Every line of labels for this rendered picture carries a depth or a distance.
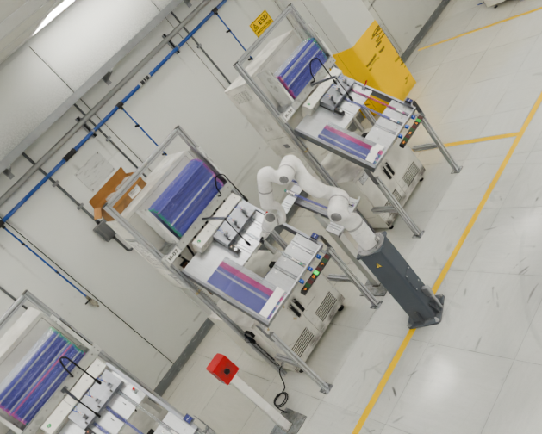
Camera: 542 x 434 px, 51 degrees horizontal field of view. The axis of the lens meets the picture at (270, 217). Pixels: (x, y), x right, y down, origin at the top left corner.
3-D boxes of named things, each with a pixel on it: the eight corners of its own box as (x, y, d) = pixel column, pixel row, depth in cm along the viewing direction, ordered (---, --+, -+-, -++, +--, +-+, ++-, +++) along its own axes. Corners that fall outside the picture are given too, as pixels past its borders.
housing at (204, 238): (243, 207, 420) (241, 196, 408) (203, 257, 400) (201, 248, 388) (234, 202, 423) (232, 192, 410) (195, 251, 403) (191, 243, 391)
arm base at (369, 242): (386, 230, 360) (370, 210, 352) (381, 251, 347) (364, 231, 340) (361, 238, 372) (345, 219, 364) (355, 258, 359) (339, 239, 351)
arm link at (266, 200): (279, 179, 355) (283, 217, 374) (255, 187, 351) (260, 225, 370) (285, 187, 348) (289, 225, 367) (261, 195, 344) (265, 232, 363)
